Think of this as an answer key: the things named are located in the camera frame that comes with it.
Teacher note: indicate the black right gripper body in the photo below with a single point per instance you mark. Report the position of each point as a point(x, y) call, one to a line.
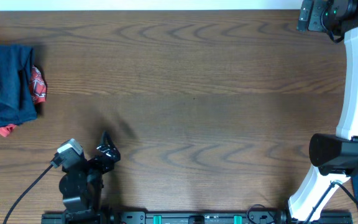
point(322, 16)

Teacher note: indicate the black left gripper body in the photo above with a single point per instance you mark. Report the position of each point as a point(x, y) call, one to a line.
point(101, 167)

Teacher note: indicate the dark blue shorts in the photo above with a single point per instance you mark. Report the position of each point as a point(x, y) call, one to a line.
point(16, 105)

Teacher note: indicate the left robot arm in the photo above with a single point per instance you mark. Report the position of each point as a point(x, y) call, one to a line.
point(82, 184)

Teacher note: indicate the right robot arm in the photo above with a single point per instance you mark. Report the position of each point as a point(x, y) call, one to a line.
point(334, 157)

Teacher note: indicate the black red clothes pile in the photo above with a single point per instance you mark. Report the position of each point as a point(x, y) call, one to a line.
point(38, 91)

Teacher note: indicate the green rail clamp left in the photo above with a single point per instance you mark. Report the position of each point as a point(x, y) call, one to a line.
point(157, 219)

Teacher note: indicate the green rail clamp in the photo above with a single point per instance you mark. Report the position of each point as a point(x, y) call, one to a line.
point(237, 219)
point(157, 219)

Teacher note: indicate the black aluminium mounting rail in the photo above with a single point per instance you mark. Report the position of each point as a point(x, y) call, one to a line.
point(256, 216)

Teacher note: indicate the green rail clamp right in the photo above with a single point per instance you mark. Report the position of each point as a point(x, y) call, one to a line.
point(237, 219)

